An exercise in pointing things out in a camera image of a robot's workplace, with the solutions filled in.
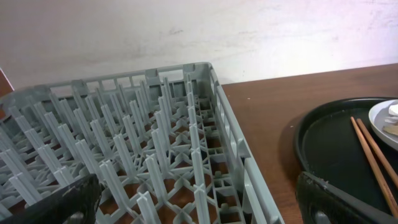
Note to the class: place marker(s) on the wooden chopstick left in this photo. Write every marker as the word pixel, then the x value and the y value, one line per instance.
pixel 376 170

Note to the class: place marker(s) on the grey-white plate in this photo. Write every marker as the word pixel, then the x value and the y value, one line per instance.
pixel 377 115

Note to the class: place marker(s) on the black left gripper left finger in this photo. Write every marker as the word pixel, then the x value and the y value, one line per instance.
pixel 76 203

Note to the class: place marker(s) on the round black tray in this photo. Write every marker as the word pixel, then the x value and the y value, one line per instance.
pixel 327 147

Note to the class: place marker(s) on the tissue scrap on plate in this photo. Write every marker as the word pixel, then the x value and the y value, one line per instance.
pixel 391 120

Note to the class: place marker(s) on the wooden chopstick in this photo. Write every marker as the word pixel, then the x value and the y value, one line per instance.
pixel 378 152
pixel 376 170

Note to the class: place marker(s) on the wooden chopstick right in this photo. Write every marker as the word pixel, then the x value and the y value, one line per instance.
pixel 378 152

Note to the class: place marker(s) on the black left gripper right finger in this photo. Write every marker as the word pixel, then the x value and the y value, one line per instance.
pixel 321 202

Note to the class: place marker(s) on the grey plastic dishwasher rack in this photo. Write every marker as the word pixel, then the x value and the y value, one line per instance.
pixel 163 142

